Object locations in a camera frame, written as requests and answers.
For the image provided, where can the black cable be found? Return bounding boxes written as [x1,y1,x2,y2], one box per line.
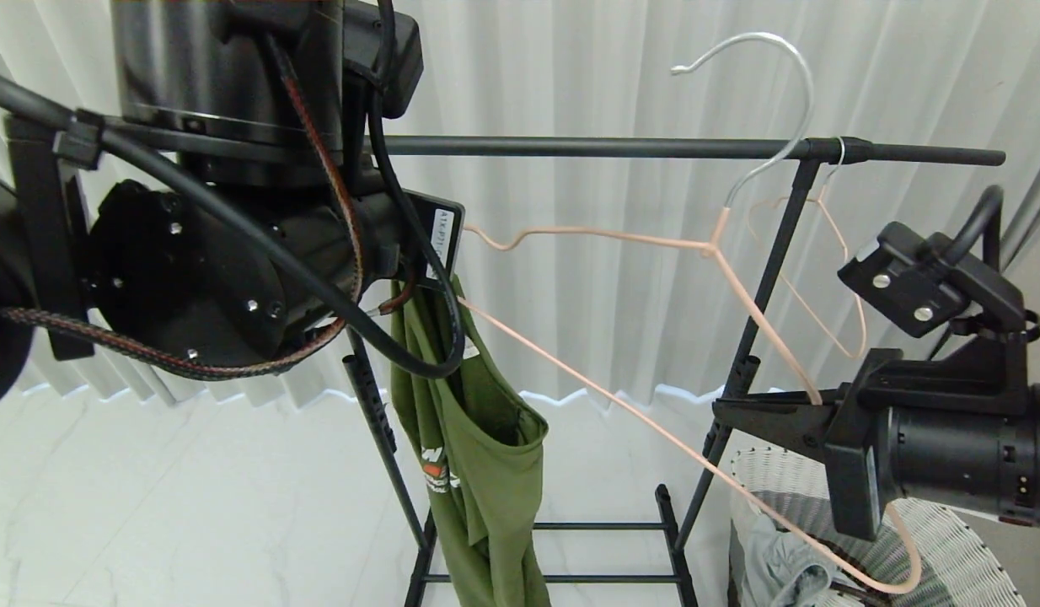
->
[0,0,469,380]
[941,184,1006,266]

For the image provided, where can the pink clothes hanger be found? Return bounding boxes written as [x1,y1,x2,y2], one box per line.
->
[461,32,923,595]
[746,139,869,361]

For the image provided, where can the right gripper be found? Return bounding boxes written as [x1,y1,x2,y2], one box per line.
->
[823,384,1040,540]

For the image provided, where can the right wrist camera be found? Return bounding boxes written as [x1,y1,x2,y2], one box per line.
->
[837,221,1040,410]

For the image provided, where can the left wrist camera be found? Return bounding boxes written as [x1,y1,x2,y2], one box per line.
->
[341,0,426,121]

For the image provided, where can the white laundry basket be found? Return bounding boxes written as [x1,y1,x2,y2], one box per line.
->
[729,447,1027,607]

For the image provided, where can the green long-sleeved shirt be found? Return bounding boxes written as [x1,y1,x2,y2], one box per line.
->
[389,274,553,607]

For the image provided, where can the pale grey shorts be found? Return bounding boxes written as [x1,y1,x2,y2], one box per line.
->
[743,514,841,607]

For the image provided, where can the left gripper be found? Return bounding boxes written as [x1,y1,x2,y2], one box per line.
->
[90,181,466,368]

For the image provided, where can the black clothes rack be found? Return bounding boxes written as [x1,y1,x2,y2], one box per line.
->
[343,135,1005,607]

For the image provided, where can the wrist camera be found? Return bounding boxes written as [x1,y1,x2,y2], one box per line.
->
[837,221,1040,410]
[341,0,426,121]

